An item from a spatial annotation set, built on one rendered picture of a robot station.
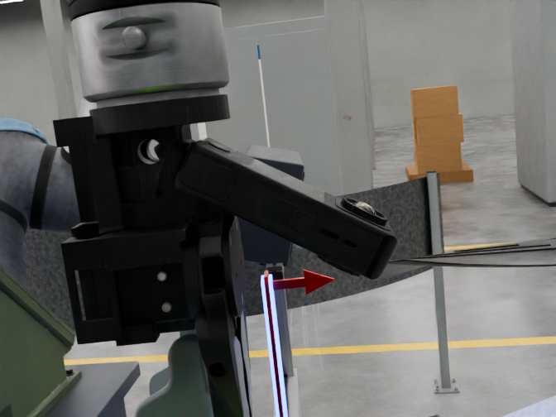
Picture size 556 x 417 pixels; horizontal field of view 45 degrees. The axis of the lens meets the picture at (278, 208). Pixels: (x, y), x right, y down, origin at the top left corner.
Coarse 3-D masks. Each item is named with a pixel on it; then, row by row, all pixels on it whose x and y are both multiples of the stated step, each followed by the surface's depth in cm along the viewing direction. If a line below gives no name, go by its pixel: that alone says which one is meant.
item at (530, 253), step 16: (544, 240) 65; (432, 256) 60; (448, 256) 60; (464, 256) 59; (480, 256) 58; (496, 256) 58; (512, 256) 57; (528, 256) 57; (544, 256) 57; (384, 272) 70; (400, 272) 73
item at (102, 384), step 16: (80, 368) 95; (96, 368) 95; (112, 368) 94; (128, 368) 93; (80, 384) 90; (96, 384) 89; (112, 384) 88; (128, 384) 91; (64, 400) 85; (80, 400) 84; (96, 400) 84; (112, 400) 84; (48, 416) 81; (64, 416) 80; (80, 416) 80; (96, 416) 80; (112, 416) 87
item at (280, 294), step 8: (280, 296) 116; (280, 304) 116; (280, 312) 116; (280, 320) 118; (288, 320) 118; (280, 328) 118; (288, 328) 117; (280, 336) 118; (288, 336) 117; (280, 344) 118; (288, 344) 117; (280, 352) 118; (288, 352) 118; (288, 360) 118; (288, 368) 118; (288, 376) 118
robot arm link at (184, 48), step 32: (96, 32) 31; (128, 32) 30; (160, 32) 31; (192, 32) 31; (96, 64) 31; (128, 64) 31; (160, 64) 31; (192, 64) 31; (224, 64) 34; (96, 96) 32; (128, 96) 32; (160, 96) 31; (192, 96) 32
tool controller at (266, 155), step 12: (252, 156) 118; (264, 156) 120; (276, 156) 124; (288, 156) 128; (300, 156) 134; (276, 168) 118; (288, 168) 118; (300, 168) 118; (240, 228) 119; (252, 228) 119; (252, 240) 120; (264, 240) 120; (276, 240) 120; (252, 252) 120; (264, 252) 120; (276, 252) 120; (288, 252) 120; (264, 264) 127
